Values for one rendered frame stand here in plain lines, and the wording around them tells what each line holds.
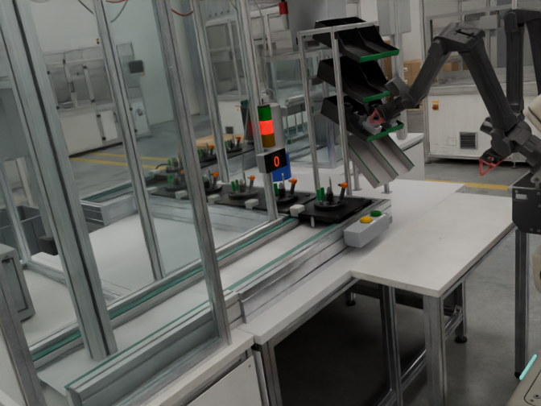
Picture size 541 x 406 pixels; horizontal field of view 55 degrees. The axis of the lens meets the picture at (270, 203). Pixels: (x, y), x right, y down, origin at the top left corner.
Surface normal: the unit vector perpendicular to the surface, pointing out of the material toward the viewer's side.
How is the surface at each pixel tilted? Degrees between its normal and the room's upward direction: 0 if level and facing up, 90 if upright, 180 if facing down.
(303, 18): 90
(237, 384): 90
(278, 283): 90
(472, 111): 90
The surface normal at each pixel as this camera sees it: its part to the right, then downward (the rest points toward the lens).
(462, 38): -0.36, -0.60
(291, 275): 0.75, 0.10
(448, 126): -0.67, 0.31
